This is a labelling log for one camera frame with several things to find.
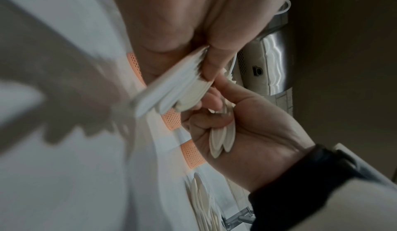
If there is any person's right hand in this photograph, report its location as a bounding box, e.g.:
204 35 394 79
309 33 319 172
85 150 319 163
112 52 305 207
181 74 318 193

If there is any person's left hand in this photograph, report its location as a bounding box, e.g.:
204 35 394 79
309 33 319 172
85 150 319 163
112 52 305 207
105 0 297 85

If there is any bunch of white plastic spoons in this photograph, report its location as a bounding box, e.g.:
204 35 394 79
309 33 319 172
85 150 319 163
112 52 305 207
207 67 239 159

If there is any bundle of white plastic cutlery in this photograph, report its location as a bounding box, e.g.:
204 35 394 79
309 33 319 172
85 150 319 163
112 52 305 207
129 45 215 118

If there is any person's right forearm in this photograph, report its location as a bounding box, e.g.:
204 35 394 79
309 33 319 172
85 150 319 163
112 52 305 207
247 143 397 231

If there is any orange mesh basket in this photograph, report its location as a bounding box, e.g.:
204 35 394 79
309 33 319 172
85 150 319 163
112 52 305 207
127 52 206 169

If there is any stainless steel appliance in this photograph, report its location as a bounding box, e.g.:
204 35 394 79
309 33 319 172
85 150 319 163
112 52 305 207
234 12 297 96

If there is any pile of white plastic utensils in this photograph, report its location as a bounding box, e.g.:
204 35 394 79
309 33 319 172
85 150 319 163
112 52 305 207
188 172 225 231

